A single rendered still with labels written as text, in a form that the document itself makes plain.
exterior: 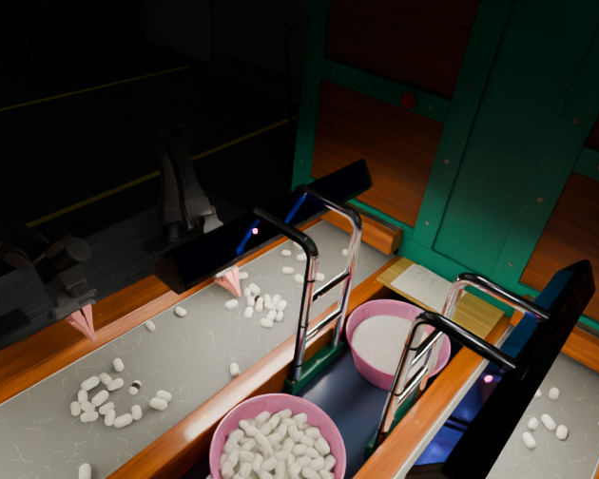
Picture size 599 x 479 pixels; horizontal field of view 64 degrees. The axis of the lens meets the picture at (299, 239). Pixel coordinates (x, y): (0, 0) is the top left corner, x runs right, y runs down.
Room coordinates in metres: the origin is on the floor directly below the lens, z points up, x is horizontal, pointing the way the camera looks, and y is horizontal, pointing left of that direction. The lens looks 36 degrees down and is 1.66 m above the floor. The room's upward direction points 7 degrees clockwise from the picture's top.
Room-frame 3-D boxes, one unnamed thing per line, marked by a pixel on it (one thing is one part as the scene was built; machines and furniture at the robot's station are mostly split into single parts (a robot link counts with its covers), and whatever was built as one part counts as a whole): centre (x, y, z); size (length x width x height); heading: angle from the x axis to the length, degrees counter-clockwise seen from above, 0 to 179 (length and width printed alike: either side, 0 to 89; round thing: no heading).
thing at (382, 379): (0.86, -0.28, 0.72); 0.27 x 0.27 x 0.10
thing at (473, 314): (1.04, -0.41, 0.77); 0.33 x 0.15 x 0.01; 52
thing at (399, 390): (0.60, -0.33, 0.90); 0.20 x 0.19 x 0.45; 142
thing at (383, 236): (1.29, -0.17, 0.83); 0.30 x 0.06 x 0.07; 52
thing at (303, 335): (0.85, -0.01, 0.90); 0.20 x 0.19 x 0.45; 142
